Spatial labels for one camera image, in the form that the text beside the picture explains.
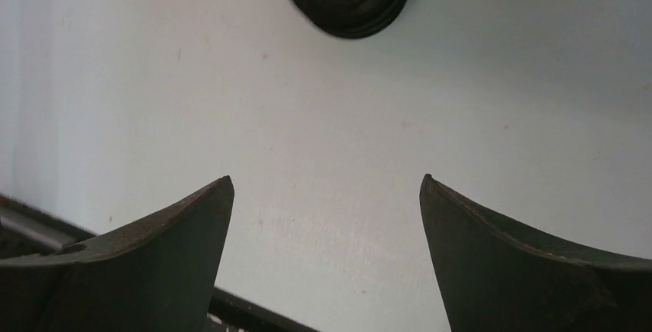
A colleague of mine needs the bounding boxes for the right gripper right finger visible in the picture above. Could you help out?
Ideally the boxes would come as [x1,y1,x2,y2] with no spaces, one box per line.
[419,175,651,331]

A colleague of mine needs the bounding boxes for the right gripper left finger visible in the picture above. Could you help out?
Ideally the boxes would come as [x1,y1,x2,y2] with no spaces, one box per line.
[1,176,235,331]

